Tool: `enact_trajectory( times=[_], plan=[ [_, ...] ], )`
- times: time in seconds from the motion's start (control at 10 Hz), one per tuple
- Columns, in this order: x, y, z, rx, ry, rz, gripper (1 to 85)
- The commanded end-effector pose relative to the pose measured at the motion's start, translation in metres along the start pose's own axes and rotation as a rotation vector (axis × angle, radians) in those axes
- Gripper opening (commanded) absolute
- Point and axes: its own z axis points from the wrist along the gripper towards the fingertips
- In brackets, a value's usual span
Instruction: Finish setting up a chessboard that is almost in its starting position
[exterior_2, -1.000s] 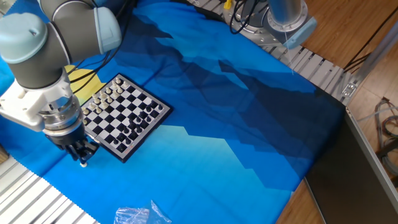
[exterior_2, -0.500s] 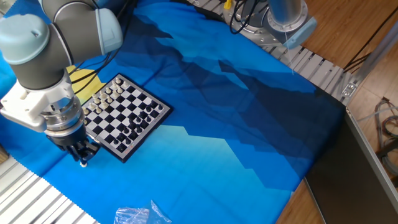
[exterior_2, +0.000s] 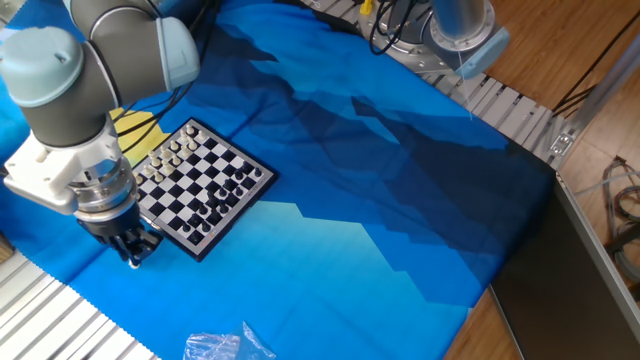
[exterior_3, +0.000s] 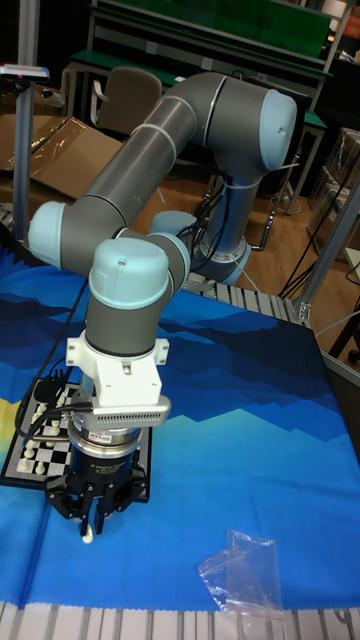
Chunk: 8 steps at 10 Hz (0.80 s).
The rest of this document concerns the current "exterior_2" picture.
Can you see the black chess rook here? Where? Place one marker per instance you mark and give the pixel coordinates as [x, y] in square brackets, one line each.
[257, 172]
[195, 237]

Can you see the silver vented wrist box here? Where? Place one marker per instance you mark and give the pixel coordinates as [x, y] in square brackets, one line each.
[50, 202]

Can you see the black chess pawn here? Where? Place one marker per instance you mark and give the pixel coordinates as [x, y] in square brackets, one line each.
[247, 167]
[212, 201]
[239, 175]
[230, 184]
[186, 227]
[222, 192]
[203, 210]
[195, 219]

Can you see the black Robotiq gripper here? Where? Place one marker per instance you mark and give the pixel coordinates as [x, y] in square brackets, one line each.
[112, 225]

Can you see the white chess rook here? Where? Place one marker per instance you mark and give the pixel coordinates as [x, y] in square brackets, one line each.
[189, 129]

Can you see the white chess queen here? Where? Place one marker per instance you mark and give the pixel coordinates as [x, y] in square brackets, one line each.
[164, 152]

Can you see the black chess knight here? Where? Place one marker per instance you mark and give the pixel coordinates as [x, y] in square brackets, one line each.
[206, 226]

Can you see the white chess bishop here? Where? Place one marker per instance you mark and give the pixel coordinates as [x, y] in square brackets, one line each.
[147, 170]
[174, 145]

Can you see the black white folding chessboard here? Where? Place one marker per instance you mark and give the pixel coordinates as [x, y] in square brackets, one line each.
[192, 184]

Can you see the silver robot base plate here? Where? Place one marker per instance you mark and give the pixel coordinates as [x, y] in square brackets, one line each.
[397, 52]

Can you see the aluminium corner bracket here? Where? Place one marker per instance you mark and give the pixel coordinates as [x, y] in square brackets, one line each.
[561, 143]

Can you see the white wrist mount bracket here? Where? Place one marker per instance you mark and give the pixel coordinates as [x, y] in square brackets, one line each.
[50, 165]

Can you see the blue mountain print cloth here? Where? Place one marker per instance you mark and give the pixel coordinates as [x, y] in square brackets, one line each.
[325, 250]

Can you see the yellow plastic object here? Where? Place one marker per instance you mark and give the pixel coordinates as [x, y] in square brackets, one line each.
[366, 6]

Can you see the white chess knight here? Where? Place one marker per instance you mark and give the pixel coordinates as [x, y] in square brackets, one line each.
[139, 179]
[183, 136]

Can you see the black aluminium framed panel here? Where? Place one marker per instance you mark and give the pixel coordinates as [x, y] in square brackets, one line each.
[560, 290]

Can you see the black chess king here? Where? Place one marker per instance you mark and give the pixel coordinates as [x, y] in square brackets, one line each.
[223, 208]

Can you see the black chess bishop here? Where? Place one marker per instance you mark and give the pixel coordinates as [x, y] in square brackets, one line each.
[215, 217]
[239, 191]

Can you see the white chess king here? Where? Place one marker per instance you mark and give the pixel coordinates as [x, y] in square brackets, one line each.
[154, 160]

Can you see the clear plastic zip bag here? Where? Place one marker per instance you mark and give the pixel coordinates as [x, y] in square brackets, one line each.
[220, 347]

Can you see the aluminium frame beam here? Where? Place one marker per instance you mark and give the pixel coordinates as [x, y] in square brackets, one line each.
[605, 87]

